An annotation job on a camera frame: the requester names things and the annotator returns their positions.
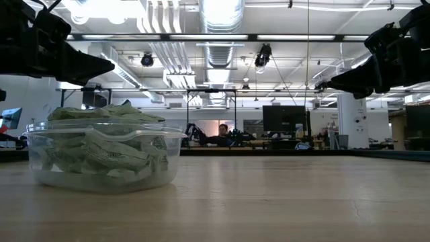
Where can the black hanging box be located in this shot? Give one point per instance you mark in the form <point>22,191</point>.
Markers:
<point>95,99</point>

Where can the black computer monitor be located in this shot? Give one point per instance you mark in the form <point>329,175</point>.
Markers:
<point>284,117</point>

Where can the clear plastic container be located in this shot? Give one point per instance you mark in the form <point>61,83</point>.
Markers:
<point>43,178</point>

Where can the black workstation frame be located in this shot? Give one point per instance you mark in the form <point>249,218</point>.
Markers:
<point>211,90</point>

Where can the large dark screen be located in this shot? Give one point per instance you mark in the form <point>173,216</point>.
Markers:
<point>418,124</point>

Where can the white round pillar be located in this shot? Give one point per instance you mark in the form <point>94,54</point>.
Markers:
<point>352,121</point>

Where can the black background robot arm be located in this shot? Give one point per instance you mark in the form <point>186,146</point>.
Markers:
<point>240,136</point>
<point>195,132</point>

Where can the black dome camera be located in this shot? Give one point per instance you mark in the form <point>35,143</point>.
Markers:
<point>147,60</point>

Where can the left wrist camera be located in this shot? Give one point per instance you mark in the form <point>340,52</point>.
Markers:
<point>52,27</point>

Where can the black ceiling camera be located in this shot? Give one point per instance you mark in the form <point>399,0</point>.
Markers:
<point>322,85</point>

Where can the grey waste bin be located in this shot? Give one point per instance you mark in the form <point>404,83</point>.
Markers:
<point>343,142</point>

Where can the silver ventilation duct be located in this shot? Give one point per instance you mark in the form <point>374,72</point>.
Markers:
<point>220,20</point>

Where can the tilted computer screen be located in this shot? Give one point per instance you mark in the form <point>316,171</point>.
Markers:
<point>11,116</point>

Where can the black overhead camera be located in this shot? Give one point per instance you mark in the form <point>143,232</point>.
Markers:
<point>263,53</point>

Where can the person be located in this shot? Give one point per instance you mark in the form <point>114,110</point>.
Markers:
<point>222,129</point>

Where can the blue white bag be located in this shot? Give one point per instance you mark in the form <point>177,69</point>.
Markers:
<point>303,147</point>

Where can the black table frame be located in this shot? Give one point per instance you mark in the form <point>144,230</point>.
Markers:
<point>386,155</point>

